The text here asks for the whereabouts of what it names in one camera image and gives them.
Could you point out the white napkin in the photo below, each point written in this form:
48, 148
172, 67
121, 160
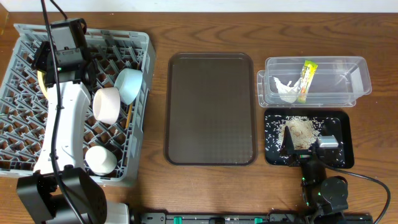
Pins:
288, 93

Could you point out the wooden chopstick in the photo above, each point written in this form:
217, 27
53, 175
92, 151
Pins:
129, 113

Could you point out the green orange snack wrapper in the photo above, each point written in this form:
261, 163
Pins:
307, 74

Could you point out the pink bowl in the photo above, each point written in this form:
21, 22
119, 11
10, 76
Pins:
106, 105

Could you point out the dark brown serving tray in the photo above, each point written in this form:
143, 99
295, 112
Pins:
210, 111

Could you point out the white paper cup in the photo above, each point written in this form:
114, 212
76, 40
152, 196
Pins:
100, 160

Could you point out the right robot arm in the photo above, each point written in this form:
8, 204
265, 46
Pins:
326, 197

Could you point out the light blue bowl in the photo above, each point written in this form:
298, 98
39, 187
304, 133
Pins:
128, 83

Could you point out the black waste tray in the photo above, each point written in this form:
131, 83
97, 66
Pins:
342, 116

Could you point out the grey dishwasher rack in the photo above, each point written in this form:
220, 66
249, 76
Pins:
24, 107

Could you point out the clear plastic bin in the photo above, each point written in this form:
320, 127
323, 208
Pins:
338, 82

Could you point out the spilled rice pile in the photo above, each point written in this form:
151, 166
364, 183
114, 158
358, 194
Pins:
304, 132

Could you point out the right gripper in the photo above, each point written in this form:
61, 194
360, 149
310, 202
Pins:
304, 156

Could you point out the yellow plate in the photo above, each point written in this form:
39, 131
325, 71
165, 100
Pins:
41, 79

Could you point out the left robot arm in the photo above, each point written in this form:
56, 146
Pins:
60, 190

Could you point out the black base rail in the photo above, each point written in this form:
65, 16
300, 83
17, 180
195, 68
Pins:
270, 218

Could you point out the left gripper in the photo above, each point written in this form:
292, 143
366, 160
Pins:
40, 59

